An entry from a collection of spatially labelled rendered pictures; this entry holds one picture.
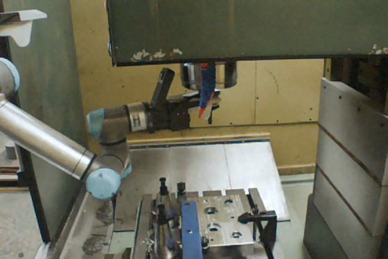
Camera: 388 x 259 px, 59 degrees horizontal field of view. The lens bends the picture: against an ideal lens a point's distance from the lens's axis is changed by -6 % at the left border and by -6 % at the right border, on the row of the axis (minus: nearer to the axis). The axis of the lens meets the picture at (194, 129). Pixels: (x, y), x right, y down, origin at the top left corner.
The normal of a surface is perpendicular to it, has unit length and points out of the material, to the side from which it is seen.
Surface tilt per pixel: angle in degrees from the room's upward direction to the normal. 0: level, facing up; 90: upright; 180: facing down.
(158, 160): 24
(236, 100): 90
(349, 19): 90
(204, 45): 90
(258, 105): 90
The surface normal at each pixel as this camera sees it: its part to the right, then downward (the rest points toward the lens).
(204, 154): -0.01, -0.71
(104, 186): 0.01, 0.36
